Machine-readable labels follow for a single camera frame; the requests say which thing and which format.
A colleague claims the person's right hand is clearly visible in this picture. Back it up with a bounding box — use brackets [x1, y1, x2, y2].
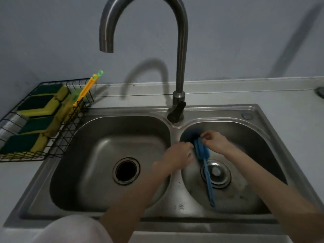
[200, 130, 237, 156]

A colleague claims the person's left hand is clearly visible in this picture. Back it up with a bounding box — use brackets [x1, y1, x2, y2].
[153, 143, 194, 176]

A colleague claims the blue sponge bottle brush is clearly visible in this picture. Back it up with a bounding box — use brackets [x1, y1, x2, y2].
[194, 137, 216, 207]

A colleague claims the person's right forearm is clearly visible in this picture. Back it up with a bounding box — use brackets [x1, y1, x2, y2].
[222, 146, 324, 243]

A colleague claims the person's left forearm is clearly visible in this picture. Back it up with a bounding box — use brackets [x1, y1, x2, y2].
[98, 162, 173, 243]

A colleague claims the sink drain with strainer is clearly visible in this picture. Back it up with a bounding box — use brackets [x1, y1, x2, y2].
[201, 159, 231, 189]

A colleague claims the open round sink drain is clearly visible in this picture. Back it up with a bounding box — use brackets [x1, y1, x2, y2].
[113, 157, 141, 185]

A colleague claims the stainless steel gooseneck faucet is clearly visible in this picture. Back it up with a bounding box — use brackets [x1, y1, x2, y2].
[99, 0, 189, 124]

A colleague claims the stainless steel double sink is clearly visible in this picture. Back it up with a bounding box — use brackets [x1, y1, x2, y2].
[3, 104, 324, 229]

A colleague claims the yellow brush with green loop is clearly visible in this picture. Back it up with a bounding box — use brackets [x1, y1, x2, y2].
[73, 70, 104, 107]

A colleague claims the green and yellow sponge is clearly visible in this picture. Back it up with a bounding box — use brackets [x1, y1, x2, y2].
[61, 89, 85, 120]
[30, 83, 70, 101]
[18, 115, 62, 137]
[0, 133, 48, 155]
[17, 94, 62, 117]

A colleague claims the white garment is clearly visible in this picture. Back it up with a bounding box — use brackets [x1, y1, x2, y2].
[30, 214, 113, 243]

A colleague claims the black wire rack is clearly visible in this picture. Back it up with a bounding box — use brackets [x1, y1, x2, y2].
[0, 78, 95, 163]

